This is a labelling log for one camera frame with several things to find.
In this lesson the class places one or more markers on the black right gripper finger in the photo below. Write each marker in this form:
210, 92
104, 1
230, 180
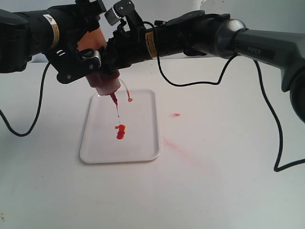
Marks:
111, 60
123, 9

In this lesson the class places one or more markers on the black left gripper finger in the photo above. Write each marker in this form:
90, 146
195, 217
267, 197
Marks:
96, 5
73, 65

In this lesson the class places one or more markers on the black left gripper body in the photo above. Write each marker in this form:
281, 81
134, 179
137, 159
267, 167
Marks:
73, 21

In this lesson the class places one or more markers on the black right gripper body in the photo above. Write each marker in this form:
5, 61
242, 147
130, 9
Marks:
134, 43

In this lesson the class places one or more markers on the ketchup squeeze bottle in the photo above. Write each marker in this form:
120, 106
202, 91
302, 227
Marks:
104, 84

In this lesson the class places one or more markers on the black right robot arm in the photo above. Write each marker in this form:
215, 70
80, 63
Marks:
199, 34

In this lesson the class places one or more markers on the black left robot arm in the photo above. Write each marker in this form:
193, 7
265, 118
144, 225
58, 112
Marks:
54, 32

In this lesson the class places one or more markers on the red ketchup blob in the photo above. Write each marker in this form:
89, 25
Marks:
121, 131

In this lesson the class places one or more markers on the white rectangular plastic tray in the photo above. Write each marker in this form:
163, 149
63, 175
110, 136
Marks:
137, 111

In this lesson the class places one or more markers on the white backdrop paper sheet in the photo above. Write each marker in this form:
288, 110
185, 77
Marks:
265, 15

